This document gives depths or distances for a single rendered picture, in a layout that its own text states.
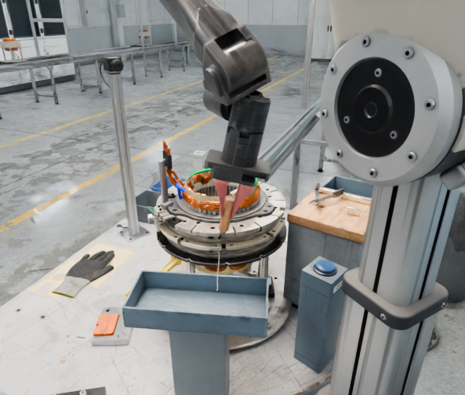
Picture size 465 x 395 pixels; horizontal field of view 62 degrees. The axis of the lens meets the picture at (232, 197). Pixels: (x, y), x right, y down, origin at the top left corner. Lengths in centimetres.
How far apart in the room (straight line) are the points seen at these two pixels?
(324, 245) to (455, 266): 155
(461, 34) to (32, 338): 107
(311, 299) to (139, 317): 36
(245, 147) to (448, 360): 186
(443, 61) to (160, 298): 60
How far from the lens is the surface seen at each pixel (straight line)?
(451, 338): 240
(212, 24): 58
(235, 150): 59
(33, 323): 119
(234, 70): 54
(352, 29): 43
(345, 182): 123
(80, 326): 113
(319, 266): 83
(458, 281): 254
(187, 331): 71
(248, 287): 76
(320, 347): 92
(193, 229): 85
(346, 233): 94
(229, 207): 65
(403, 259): 52
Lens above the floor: 152
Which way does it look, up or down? 26 degrees down
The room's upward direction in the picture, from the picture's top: straight up
